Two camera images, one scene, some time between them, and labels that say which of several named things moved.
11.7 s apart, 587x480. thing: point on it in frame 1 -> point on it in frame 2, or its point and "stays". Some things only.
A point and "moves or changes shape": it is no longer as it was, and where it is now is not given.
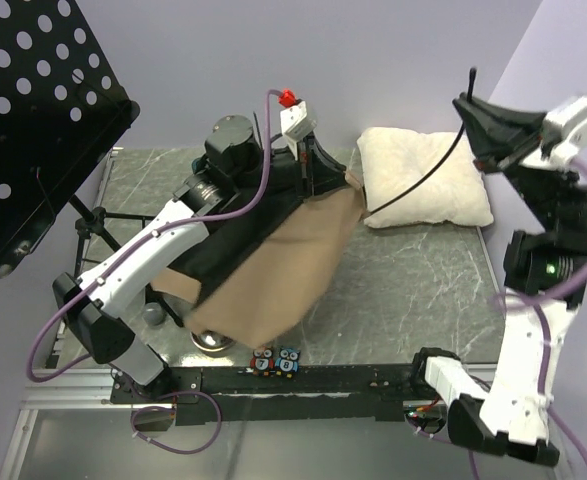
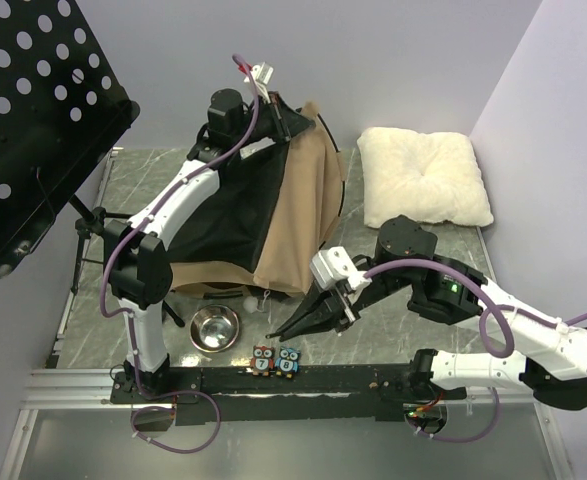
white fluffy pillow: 391,160 stays
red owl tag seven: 262,362 stays
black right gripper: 497,134 -> 338,310
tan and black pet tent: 272,268 moves or changes shape
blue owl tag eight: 287,362 stays
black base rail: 361,395 stays
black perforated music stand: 48,105 stays
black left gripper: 324,170 -> 286,122
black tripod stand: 97,220 stays
